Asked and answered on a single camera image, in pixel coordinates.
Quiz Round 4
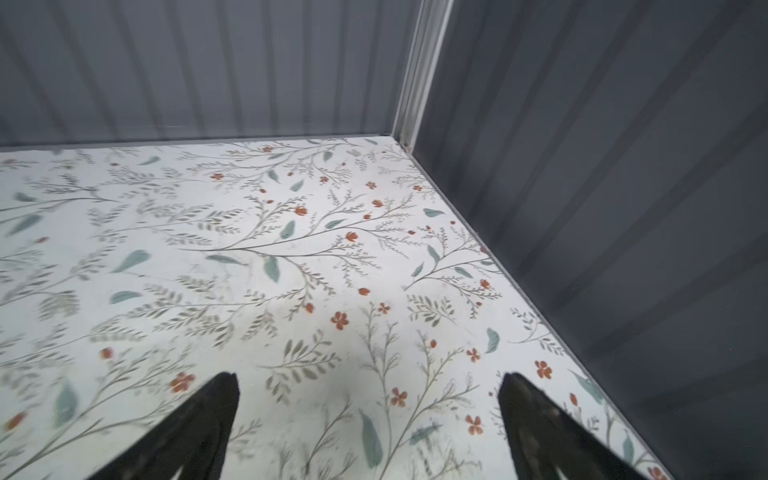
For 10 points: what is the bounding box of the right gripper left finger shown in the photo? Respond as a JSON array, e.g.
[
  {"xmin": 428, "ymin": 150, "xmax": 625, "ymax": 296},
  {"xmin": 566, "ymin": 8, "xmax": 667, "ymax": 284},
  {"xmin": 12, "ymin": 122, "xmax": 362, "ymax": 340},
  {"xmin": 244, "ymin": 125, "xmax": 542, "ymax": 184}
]
[{"xmin": 91, "ymin": 372, "xmax": 240, "ymax": 480}]

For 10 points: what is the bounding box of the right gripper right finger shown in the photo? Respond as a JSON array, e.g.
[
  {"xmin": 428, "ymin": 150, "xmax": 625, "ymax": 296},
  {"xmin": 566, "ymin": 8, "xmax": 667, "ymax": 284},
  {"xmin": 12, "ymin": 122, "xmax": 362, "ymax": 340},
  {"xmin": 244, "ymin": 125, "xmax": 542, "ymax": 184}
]
[{"xmin": 498, "ymin": 373, "xmax": 643, "ymax": 480}]

